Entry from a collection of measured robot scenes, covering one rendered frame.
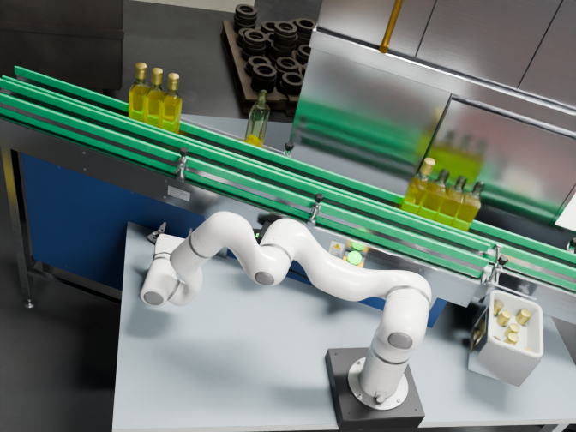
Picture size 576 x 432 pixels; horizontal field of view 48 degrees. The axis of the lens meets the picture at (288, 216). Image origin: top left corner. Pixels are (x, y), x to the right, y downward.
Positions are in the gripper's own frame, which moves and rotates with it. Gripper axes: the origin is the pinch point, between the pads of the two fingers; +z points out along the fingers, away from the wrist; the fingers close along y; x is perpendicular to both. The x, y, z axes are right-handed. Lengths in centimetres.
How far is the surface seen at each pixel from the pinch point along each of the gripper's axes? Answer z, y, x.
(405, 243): -4, 74, 21
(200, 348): -33.9, 17.2, -15.9
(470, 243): 0, 95, 24
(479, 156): 18, 91, 46
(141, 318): -27.2, -3.7, -16.2
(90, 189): 16.2, -35.1, -5.5
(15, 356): -2, -59, -92
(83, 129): 15.2, -37.6, 20.5
